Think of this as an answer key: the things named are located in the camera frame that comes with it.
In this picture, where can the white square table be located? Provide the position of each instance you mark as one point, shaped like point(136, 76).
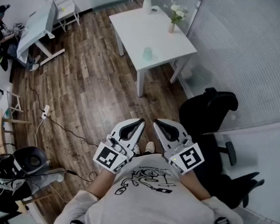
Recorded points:
point(148, 30)

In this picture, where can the tall white vase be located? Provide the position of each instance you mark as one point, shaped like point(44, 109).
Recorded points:
point(147, 5)

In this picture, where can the person's grey printed t-shirt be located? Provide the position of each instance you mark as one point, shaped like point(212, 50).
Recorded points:
point(147, 205)

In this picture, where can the person's right white shoe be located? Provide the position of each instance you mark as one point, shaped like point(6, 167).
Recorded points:
point(150, 147)

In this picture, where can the black office chair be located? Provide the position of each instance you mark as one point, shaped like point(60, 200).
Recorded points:
point(202, 113)

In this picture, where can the person's left white shoe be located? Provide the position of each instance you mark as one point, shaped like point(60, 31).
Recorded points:
point(137, 149)

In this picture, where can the aqua dimpled glass cup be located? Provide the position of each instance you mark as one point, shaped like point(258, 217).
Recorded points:
point(147, 54)

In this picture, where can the person's left forearm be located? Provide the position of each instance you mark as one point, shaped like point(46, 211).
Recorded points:
point(101, 183)

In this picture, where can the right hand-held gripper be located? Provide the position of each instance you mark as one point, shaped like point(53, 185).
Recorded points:
point(190, 158)

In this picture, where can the pale blue cloth covered table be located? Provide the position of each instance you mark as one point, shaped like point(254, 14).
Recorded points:
point(35, 30)

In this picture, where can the white power strip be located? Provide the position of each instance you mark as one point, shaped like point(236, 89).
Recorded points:
point(46, 111)

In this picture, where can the white flowers with green leaves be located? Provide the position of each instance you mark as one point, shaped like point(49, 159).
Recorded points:
point(178, 12)

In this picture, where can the person's right forearm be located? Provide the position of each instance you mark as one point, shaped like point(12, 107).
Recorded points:
point(194, 187)

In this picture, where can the small pink vase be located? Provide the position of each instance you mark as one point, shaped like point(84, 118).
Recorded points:
point(171, 28)

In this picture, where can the white wooden chair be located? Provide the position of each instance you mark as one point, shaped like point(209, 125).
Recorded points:
point(66, 5)

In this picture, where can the person's white shoe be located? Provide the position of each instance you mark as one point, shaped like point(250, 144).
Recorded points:
point(137, 149)
point(150, 147)

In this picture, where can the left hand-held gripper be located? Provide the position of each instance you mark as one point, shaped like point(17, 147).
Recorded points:
point(107, 157)

